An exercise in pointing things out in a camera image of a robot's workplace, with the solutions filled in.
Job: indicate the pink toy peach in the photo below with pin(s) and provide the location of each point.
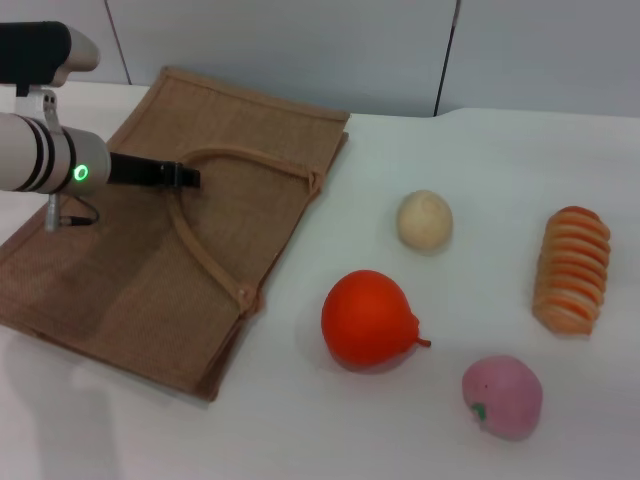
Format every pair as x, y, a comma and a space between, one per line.
505, 397

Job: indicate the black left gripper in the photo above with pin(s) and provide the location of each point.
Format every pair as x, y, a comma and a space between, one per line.
135, 170

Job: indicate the black beige left wrist camera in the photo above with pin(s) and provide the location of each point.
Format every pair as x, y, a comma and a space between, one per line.
35, 50

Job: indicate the thin dark background pole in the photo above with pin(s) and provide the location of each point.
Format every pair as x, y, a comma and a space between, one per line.
446, 60

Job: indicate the orange toy fruit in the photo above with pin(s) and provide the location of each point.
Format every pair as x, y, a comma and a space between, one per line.
365, 320

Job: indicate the brown jute handbag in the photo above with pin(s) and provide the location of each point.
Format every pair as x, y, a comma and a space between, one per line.
190, 280

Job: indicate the beige round toy bun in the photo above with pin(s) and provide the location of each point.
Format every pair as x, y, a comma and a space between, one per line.
425, 222

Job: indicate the sliced toy bread loaf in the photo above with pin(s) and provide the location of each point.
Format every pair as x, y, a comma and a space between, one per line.
572, 270

